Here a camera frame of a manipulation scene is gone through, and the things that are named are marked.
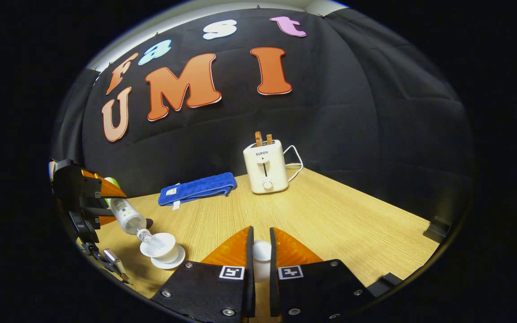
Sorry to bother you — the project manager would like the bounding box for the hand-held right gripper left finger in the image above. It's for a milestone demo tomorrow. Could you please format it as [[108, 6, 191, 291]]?
[[151, 226, 255, 323]]

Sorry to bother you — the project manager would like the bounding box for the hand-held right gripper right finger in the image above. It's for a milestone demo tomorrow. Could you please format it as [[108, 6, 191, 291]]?
[[269, 227, 376, 321]]

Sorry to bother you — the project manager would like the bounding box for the clear water bottle green label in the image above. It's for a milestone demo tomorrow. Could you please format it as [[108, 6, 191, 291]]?
[[105, 177, 153, 244]]

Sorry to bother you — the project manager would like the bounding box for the white teacup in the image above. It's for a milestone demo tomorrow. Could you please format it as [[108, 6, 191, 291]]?
[[140, 232, 179, 263]]

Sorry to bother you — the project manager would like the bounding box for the white saucer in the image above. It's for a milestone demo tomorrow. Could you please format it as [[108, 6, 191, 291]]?
[[151, 244, 186, 270]]

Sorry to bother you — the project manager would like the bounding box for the blue folded towel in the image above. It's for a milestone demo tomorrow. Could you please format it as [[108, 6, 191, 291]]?
[[158, 172, 237, 210]]

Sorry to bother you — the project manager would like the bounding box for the white toaster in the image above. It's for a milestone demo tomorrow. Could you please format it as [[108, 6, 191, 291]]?
[[243, 140, 289, 194]]

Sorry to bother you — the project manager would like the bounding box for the black backdrop cloth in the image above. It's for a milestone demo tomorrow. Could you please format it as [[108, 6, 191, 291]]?
[[52, 7, 474, 225]]

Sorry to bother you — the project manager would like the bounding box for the black bracket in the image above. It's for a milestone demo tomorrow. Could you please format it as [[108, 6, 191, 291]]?
[[368, 272, 405, 297], [422, 215, 452, 243]]

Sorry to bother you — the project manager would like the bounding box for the white toaster cable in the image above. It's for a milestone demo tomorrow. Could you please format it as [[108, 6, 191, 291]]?
[[283, 145, 304, 182]]

